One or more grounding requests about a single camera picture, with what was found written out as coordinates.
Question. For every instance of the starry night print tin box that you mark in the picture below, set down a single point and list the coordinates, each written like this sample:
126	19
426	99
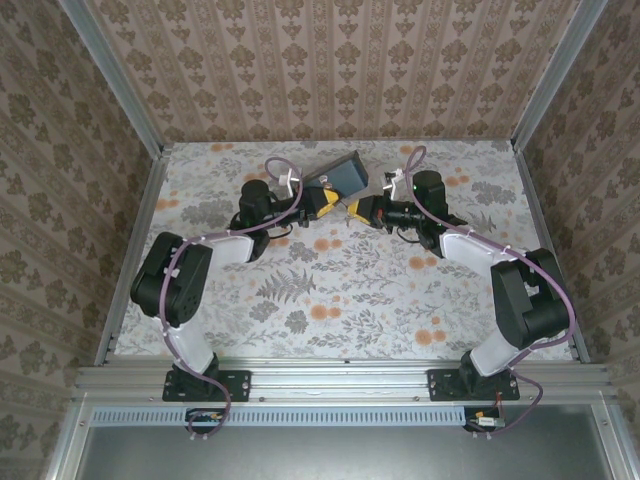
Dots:
350	175

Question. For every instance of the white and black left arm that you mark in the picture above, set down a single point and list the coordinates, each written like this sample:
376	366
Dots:
172	280

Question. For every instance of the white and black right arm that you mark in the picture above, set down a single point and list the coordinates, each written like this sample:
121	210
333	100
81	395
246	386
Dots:
525	300

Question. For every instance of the floral patterned table cover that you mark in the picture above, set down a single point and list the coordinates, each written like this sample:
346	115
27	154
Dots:
350	300

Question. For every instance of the grey metal sheet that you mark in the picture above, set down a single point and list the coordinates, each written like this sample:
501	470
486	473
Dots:
350	455

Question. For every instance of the wide aluminium frame rail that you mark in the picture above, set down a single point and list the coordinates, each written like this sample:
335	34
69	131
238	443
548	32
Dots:
340	380

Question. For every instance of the aluminium frame post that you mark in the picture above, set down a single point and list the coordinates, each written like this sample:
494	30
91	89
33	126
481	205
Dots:
110	75
560	70

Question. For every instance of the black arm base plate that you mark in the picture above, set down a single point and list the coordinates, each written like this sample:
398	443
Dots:
442	385
235	385

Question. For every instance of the aluminium frame profile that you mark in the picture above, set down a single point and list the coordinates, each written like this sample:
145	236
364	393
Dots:
67	445
612	445

